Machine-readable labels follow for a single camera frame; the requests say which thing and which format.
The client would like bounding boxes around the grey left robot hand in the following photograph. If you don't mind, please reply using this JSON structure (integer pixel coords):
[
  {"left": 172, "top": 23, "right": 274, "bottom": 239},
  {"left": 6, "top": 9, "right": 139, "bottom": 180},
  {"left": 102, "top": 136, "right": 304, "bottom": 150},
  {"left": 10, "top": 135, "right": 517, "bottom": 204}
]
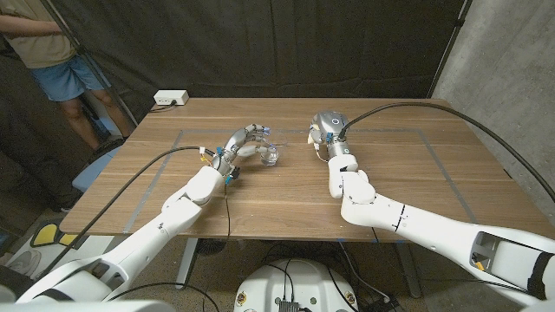
[{"left": 211, "top": 123, "right": 278, "bottom": 177}]

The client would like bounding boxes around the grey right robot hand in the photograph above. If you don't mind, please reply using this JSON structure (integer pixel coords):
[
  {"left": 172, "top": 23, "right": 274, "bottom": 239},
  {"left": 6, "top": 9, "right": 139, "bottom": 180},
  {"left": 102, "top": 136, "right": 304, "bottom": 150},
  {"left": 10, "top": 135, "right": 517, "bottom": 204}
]
[{"left": 307, "top": 110, "right": 351, "bottom": 159}]

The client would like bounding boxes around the clear glass cup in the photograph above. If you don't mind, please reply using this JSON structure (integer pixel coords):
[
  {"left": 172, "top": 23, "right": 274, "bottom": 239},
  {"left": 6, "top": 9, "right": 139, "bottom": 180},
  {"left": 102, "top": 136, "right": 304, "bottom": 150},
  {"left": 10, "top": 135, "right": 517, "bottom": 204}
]
[{"left": 258, "top": 129, "right": 289, "bottom": 167}]

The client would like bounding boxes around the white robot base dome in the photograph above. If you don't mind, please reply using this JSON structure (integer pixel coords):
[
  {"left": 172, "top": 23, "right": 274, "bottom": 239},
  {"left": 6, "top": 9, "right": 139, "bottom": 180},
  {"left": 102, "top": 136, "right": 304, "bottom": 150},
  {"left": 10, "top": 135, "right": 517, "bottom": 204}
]
[{"left": 233, "top": 258, "right": 360, "bottom": 312}]

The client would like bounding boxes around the white power strip box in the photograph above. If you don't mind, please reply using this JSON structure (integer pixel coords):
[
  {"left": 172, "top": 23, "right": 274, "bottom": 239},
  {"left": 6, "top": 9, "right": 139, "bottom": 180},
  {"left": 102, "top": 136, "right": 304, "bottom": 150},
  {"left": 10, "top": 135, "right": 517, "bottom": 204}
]
[{"left": 153, "top": 89, "right": 190, "bottom": 107}]

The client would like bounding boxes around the black curtain backdrop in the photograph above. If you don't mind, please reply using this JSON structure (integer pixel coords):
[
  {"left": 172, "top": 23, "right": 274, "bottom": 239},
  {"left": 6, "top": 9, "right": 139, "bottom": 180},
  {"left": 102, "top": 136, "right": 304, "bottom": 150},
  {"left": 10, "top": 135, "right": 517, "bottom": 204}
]
[{"left": 42, "top": 0, "right": 472, "bottom": 131}]

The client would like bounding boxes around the grey table leg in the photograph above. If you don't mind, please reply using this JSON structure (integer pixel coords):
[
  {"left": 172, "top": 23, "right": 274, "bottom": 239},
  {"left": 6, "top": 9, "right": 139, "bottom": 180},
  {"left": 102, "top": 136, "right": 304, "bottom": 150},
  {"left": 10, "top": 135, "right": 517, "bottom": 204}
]
[
  {"left": 175, "top": 237, "right": 200, "bottom": 290},
  {"left": 396, "top": 242, "right": 422, "bottom": 299}
]

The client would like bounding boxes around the light blue box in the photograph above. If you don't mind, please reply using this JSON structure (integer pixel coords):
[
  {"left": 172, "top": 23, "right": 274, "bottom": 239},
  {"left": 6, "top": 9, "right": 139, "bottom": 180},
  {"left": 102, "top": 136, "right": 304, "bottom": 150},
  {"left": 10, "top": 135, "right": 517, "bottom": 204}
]
[{"left": 71, "top": 145, "right": 125, "bottom": 194}]

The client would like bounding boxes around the yellow and white floor machine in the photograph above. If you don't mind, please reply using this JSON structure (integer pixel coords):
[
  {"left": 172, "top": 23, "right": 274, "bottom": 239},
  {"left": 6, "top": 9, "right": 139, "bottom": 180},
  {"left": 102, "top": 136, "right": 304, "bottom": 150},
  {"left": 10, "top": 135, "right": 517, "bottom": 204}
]
[{"left": 3, "top": 221, "right": 114, "bottom": 278}]

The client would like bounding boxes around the person in blue shorts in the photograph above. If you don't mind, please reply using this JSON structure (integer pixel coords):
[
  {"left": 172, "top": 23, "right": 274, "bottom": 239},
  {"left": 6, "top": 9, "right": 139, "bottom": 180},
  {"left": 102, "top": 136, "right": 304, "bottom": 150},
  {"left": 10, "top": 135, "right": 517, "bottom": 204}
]
[{"left": 0, "top": 0, "right": 134, "bottom": 151}]

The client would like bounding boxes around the thin black left hand cable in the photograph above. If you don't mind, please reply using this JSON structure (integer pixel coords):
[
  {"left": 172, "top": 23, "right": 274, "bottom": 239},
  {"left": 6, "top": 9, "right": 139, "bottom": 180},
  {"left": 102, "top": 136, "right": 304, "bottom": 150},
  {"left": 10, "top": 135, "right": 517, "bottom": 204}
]
[{"left": 181, "top": 181, "right": 232, "bottom": 289}]

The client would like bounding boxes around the black power strip cord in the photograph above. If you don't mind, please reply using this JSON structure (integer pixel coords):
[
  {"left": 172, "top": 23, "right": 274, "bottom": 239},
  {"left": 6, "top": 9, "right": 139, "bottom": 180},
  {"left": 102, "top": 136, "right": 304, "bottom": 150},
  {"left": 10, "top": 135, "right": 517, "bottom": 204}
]
[{"left": 149, "top": 100, "right": 178, "bottom": 114}]

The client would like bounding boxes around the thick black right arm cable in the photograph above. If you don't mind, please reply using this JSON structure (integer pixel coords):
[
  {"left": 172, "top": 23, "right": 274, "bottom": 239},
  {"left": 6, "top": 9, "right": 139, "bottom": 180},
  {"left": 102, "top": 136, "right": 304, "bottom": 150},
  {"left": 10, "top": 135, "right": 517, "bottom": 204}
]
[{"left": 337, "top": 101, "right": 555, "bottom": 204}]

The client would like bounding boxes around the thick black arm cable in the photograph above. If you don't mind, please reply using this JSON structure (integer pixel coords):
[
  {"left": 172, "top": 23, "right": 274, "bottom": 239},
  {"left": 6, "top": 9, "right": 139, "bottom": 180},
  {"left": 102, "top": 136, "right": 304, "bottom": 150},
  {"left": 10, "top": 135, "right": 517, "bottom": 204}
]
[
  {"left": 34, "top": 146, "right": 217, "bottom": 281},
  {"left": 337, "top": 101, "right": 555, "bottom": 204}
]

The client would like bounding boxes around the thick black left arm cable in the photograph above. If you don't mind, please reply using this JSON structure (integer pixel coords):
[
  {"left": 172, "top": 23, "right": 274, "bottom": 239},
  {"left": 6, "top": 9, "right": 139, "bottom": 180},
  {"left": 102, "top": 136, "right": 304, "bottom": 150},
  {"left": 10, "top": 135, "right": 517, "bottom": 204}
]
[{"left": 34, "top": 146, "right": 217, "bottom": 281}]

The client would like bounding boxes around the black frame pole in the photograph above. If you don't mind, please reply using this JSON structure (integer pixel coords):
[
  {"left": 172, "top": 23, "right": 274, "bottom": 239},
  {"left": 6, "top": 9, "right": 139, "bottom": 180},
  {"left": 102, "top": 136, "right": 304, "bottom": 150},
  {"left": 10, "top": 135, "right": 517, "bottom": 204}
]
[
  {"left": 41, "top": 0, "right": 139, "bottom": 129},
  {"left": 427, "top": 0, "right": 473, "bottom": 100}
]

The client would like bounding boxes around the grey floor cable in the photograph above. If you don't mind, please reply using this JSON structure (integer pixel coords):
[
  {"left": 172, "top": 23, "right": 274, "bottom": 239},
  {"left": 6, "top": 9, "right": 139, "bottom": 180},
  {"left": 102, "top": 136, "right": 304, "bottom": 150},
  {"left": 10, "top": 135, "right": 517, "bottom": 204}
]
[{"left": 337, "top": 241, "right": 391, "bottom": 303}]

